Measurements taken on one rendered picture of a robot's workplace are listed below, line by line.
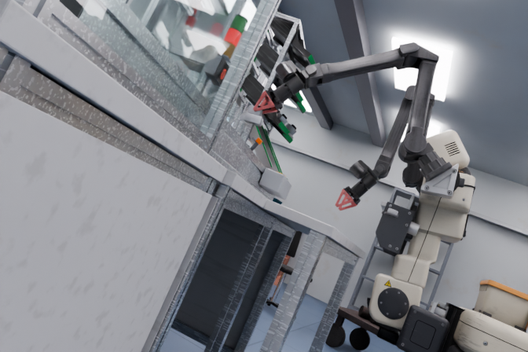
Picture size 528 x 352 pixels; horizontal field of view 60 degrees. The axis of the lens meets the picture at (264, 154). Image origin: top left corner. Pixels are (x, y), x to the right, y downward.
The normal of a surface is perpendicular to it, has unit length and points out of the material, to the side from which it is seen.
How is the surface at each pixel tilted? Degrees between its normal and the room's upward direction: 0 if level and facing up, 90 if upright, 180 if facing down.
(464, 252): 90
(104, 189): 90
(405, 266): 90
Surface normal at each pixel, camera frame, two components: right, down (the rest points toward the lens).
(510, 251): -0.29, -0.27
